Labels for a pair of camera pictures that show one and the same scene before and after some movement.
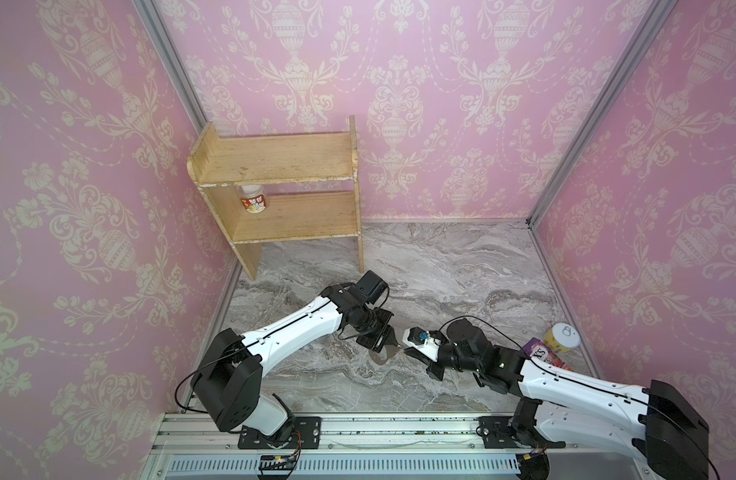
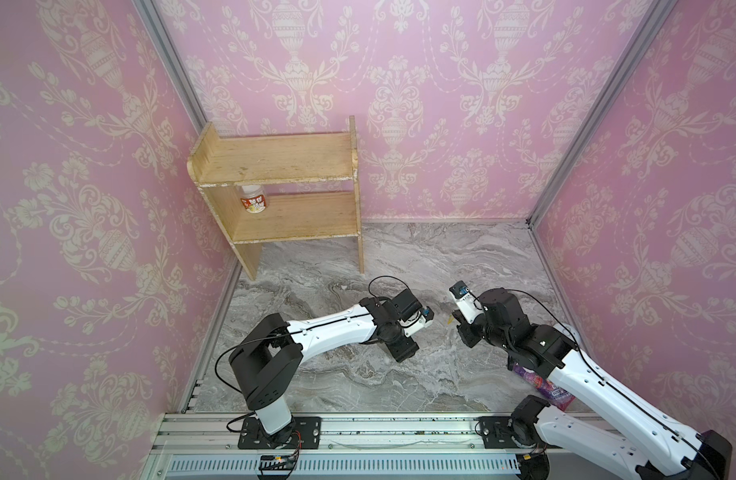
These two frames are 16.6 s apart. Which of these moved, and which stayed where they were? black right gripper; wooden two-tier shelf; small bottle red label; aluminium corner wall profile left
Moved: black right gripper
Stayed: aluminium corner wall profile left; wooden two-tier shelf; small bottle red label
